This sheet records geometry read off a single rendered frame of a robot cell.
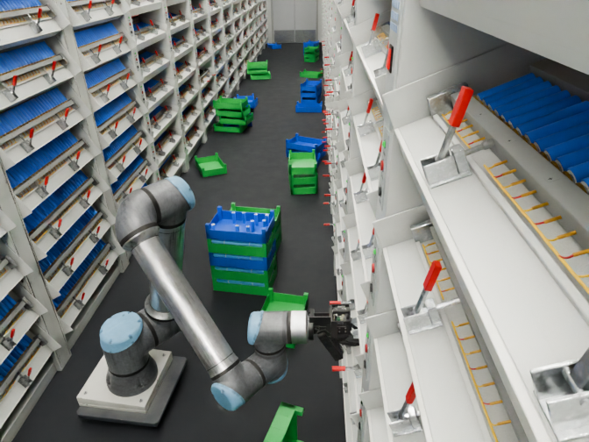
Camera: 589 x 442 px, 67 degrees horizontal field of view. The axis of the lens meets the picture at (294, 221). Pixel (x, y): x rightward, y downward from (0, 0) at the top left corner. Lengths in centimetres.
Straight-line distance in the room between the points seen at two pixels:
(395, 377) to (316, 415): 111
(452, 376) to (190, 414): 149
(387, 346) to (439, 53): 47
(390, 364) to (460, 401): 30
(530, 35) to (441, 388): 34
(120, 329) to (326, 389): 83
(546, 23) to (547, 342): 17
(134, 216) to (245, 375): 53
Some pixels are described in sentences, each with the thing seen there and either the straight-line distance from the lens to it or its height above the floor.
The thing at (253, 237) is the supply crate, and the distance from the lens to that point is 216.
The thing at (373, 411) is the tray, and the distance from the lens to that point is 97.
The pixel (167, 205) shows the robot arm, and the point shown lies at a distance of 136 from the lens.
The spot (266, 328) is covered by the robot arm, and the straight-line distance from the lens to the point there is 125.
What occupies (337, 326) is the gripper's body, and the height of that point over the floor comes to 64.
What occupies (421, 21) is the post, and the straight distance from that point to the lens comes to 61.
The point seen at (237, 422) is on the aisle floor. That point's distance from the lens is 185.
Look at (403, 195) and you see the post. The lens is 67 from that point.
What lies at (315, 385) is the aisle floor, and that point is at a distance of 194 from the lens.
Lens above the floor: 148
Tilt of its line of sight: 30 degrees down
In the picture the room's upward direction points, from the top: 1 degrees counter-clockwise
